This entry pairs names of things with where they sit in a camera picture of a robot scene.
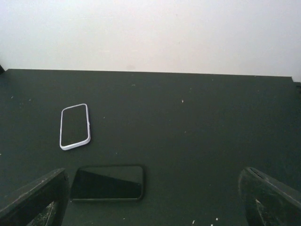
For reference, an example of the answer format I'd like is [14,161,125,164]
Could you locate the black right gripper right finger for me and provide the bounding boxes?
[238,167,301,226]

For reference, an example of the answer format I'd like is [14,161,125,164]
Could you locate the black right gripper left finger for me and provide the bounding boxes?
[0,168,69,226]

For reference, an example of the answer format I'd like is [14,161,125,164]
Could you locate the phone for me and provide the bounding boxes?
[70,164,145,202]

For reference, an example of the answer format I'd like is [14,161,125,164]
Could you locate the lavender phone case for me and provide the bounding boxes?
[59,104,91,151]

